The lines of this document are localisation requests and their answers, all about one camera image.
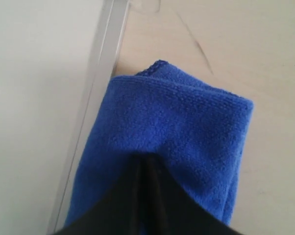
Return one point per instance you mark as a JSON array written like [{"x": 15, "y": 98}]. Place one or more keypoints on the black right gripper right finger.
[{"x": 169, "y": 210}]

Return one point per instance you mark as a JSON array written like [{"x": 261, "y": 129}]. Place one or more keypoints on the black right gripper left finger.
[{"x": 118, "y": 212}]

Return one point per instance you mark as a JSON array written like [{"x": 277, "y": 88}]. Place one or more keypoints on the blue microfibre cloth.
[{"x": 197, "y": 130}]

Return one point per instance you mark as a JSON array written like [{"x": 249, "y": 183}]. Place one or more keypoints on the white board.
[{"x": 56, "y": 58}]

